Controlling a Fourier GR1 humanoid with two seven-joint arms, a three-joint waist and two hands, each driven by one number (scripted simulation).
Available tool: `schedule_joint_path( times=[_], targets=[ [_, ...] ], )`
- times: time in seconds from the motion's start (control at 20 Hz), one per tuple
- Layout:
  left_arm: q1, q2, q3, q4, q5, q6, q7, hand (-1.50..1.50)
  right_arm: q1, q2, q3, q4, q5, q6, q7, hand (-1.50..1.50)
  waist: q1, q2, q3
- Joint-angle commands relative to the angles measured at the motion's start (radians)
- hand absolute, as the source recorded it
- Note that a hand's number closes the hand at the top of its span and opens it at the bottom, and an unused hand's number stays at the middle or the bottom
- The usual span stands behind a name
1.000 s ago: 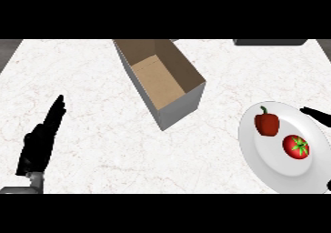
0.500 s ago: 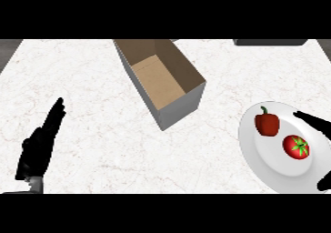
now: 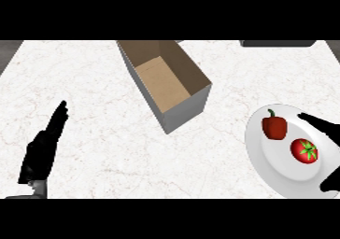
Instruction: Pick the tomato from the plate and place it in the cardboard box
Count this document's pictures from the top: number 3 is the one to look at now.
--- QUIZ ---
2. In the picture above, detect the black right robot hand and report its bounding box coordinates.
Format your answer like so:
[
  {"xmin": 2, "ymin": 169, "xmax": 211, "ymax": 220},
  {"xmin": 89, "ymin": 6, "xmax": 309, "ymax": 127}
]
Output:
[{"xmin": 295, "ymin": 112, "xmax": 340, "ymax": 194}]

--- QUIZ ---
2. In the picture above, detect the white plate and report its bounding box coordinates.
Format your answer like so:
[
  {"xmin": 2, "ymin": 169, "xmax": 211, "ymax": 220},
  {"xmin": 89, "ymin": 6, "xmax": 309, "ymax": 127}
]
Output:
[{"xmin": 244, "ymin": 103, "xmax": 340, "ymax": 200}]

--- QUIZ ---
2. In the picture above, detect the red bell pepper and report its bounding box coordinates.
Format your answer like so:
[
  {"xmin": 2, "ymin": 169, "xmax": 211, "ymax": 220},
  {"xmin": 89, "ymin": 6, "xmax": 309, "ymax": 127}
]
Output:
[{"xmin": 261, "ymin": 108, "xmax": 288, "ymax": 141}]

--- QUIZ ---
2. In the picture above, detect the open cardboard box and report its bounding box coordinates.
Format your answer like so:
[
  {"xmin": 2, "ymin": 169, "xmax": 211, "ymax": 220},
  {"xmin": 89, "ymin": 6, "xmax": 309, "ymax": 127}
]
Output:
[{"xmin": 117, "ymin": 40, "xmax": 214, "ymax": 135}]

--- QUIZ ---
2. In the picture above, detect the dark grey appliance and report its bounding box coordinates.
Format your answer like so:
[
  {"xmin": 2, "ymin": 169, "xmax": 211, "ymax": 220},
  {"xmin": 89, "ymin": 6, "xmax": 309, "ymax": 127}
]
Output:
[{"xmin": 239, "ymin": 40, "xmax": 319, "ymax": 49}]

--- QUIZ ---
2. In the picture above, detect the red tomato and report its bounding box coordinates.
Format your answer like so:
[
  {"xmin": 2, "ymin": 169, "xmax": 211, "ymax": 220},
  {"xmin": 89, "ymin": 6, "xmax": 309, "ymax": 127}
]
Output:
[{"xmin": 288, "ymin": 137, "xmax": 320, "ymax": 164}]

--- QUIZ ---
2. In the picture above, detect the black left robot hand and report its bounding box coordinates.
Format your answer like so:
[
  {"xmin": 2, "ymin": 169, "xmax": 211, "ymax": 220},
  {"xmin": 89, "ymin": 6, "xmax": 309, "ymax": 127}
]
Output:
[{"xmin": 17, "ymin": 100, "xmax": 71, "ymax": 185}]

